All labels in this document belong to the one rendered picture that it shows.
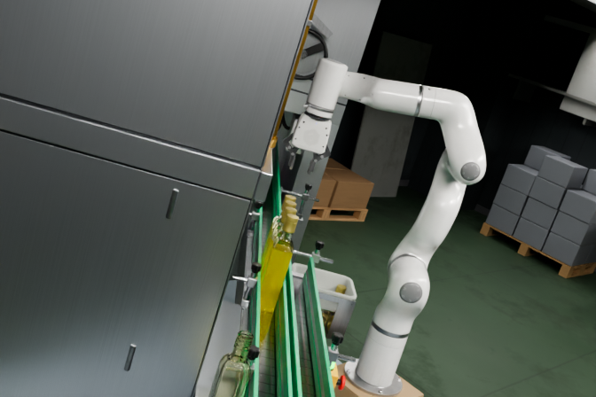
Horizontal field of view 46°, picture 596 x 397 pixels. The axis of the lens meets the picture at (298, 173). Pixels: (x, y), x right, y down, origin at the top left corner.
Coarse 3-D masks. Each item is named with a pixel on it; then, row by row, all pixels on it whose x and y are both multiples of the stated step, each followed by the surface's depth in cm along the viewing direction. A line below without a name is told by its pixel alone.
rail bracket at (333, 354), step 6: (336, 336) 166; (342, 336) 167; (336, 342) 166; (330, 348) 168; (336, 348) 167; (330, 354) 167; (336, 354) 167; (342, 354) 168; (330, 360) 167; (348, 360) 168; (354, 360) 168; (330, 366) 168
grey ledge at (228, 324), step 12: (228, 312) 189; (240, 312) 191; (216, 324) 181; (228, 324) 182; (216, 336) 175; (228, 336) 177; (216, 348) 170; (228, 348) 171; (216, 360) 165; (204, 372) 158; (204, 384) 154; (204, 396) 150
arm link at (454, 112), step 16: (432, 96) 194; (448, 96) 195; (464, 96) 196; (432, 112) 195; (448, 112) 195; (464, 112) 195; (448, 128) 196; (464, 128) 194; (448, 144) 195; (464, 144) 193; (480, 144) 193; (448, 160) 199; (464, 160) 191; (480, 160) 191; (464, 176) 192; (480, 176) 192
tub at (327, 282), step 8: (296, 264) 246; (304, 272) 248; (320, 272) 248; (328, 272) 248; (320, 280) 249; (328, 280) 249; (336, 280) 249; (344, 280) 249; (320, 288) 233; (328, 288) 249; (352, 288) 241; (336, 296) 234; (344, 296) 233; (352, 296) 234
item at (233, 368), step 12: (240, 336) 125; (252, 336) 126; (240, 348) 125; (228, 360) 126; (240, 360) 126; (216, 372) 129; (228, 372) 125; (240, 372) 125; (216, 384) 126; (228, 384) 126; (240, 384) 126; (216, 396) 126; (228, 396) 126; (240, 396) 127
